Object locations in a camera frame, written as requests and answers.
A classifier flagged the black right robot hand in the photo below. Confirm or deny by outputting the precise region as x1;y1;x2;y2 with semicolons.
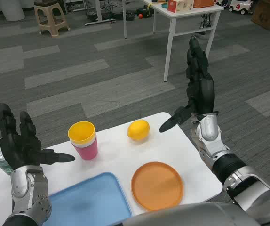
159;35;215;133

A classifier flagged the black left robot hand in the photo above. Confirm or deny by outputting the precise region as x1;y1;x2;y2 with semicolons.
0;103;76;170

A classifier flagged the yellow lemon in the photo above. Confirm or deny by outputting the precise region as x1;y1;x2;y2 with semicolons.
127;119;151;142

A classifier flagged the white plastic cup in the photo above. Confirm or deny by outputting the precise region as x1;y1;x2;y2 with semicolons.
70;138;97;149

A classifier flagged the yellow plastic cup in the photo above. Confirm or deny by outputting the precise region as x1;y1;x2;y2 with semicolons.
67;121;96;145

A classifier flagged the pink plastic cup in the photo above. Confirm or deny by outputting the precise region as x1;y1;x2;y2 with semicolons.
72;136;99;161

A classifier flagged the white metal-legged table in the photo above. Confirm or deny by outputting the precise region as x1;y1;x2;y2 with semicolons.
122;0;224;82

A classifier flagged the blue plastic tray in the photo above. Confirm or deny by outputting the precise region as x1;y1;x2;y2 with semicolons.
43;172;133;226

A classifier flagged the orange basket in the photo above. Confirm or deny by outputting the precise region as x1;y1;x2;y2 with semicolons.
193;0;214;9

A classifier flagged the red and white box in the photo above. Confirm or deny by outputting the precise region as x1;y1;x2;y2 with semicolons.
167;0;194;14

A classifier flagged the white toy car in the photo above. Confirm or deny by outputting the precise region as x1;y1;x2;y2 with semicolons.
228;0;254;16

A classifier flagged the brown cardboard box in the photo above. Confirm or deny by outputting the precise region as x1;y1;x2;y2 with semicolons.
251;0;270;31

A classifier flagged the orange round plate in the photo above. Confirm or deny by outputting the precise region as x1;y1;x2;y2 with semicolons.
131;161;184;211

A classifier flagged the silver robot chest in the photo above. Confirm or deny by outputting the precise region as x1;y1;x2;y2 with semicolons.
119;202;264;226

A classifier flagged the white desk leg base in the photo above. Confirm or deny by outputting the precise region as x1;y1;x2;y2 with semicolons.
85;0;117;26

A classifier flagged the beige plastic stool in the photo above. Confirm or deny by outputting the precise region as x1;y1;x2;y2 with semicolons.
33;0;71;38

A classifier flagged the white cylindrical column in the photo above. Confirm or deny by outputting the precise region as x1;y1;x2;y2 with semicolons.
0;0;25;21

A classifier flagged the black bag with yellow strap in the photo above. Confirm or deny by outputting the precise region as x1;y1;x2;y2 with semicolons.
135;6;153;18

